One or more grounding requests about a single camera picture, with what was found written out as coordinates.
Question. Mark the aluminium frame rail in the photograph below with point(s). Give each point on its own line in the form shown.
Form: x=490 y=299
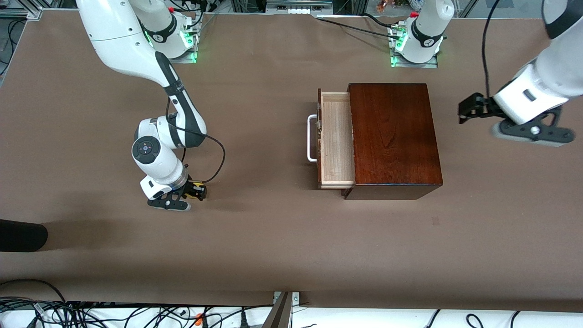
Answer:
x=32 y=13

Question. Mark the dark brown wooden cabinet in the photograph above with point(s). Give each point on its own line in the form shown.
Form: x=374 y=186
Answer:
x=396 y=136

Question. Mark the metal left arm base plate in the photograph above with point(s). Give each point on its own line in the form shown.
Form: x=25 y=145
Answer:
x=421 y=65

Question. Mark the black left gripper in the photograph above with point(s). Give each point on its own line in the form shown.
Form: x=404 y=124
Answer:
x=483 y=108

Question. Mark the orange connector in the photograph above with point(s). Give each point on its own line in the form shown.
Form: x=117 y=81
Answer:
x=199 y=319

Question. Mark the yellow block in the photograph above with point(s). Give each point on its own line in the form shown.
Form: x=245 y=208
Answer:
x=196 y=185

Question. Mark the white power strip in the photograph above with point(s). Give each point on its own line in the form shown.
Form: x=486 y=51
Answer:
x=296 y=10

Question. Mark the aluminium profile beam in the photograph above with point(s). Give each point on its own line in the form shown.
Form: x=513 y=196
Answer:
x=278 y=314

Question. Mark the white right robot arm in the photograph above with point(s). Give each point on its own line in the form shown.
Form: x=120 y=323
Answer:
x=118 y=41

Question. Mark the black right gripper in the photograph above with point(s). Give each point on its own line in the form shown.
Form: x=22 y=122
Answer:
x=190 y=188

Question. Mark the black cylinder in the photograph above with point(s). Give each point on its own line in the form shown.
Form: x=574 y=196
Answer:
x=23 y=235

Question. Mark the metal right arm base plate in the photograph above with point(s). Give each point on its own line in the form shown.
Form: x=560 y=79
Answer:
x=182 y=59

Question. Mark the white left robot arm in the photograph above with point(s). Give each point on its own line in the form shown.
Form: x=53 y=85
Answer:
x=546 y=77

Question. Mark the small metal bracket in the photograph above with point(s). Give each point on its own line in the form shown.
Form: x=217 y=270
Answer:
x=296 y=298

